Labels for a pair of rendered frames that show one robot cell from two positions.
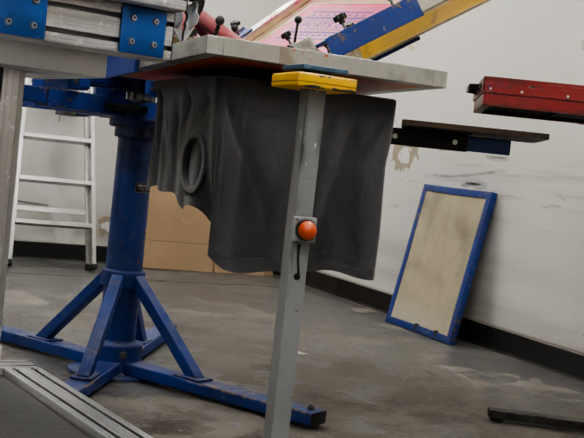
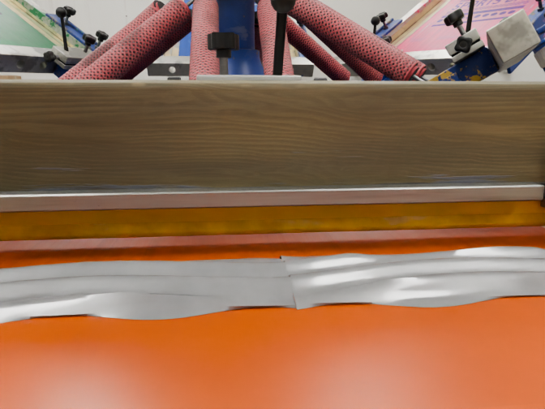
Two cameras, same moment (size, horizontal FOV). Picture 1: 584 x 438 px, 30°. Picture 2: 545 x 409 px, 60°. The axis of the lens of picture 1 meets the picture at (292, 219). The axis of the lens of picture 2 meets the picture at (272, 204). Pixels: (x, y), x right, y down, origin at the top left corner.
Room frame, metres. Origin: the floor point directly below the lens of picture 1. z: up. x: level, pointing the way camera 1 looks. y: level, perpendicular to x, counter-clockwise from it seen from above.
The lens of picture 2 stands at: (2.63, 0.10, 1.07)
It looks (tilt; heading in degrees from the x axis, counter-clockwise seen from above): 14 degrees down; 19
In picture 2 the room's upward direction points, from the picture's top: straight up
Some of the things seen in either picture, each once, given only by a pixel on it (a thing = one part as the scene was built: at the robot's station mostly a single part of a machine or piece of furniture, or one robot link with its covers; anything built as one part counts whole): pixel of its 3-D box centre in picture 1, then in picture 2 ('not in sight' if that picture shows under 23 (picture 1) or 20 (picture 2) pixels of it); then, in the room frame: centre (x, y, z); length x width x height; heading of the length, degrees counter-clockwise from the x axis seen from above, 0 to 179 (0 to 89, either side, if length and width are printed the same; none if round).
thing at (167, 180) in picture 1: (192, 148); not in sight; (2.61, 0.26, 0.79); 0.46 x 0.09 x 0.33; 25
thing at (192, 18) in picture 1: (192, 21); not in sight; (2.45, 0.27, 1.07); 0.06 x 0.03 x 0.09; 25
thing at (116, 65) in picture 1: (128, 63); not in sight; (2.83, 0.46, 0.99); 0.30 x 0.05 x 0.07; 25
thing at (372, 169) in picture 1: (300, 182); not in sight; (2.47, -0.01, 0.74); 0.45 x 0.03 x 0.43; 115
